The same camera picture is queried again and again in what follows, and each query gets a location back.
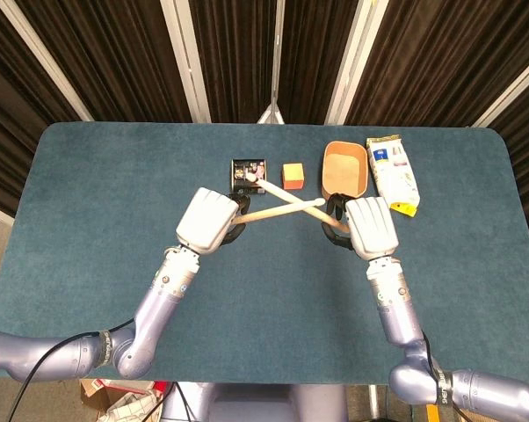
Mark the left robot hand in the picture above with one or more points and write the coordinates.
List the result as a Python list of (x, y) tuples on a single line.
[(205, 220)]

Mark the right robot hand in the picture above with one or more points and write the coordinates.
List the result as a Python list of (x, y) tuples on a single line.
[(372, 228)]

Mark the plain wooden drumstick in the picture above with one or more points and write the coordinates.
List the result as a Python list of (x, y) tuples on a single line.
[(269, 213)]

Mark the black-marked wooden drumstick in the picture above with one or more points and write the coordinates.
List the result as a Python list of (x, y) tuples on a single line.
[(277, 190)]

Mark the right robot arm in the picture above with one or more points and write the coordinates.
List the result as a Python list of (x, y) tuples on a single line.
[(396, 307)]

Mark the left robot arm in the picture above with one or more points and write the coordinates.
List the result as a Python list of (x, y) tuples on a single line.
[(159, 307)]

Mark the white plastic food bag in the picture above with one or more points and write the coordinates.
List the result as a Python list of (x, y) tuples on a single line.
[(394, 176)]

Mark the black food tin can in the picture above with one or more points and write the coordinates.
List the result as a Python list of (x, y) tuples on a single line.
[(240, 169)]

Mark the brown paper bowl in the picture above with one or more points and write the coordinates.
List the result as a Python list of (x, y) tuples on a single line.
[(345, 171)]

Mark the blue table cloth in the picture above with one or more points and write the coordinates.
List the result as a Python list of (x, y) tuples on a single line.
[(264, 285)]

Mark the orange wooden cube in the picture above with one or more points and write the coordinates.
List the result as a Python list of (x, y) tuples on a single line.
[(293, 176)]

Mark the dark brown curtain panel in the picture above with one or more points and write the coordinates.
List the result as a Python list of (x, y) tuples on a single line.
[(308, 57), (528, 154), (234, 57), (444, 53), (115, 57), (9, 110)]

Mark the lavender robot torso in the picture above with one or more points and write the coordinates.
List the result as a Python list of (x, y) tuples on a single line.
[(255, 404)]

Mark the cardboard boxes pile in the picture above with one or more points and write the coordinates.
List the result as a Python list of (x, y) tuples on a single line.
[(128, 404)]

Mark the thin white frame post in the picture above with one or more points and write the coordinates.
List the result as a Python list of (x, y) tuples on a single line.
[(274, 53)]

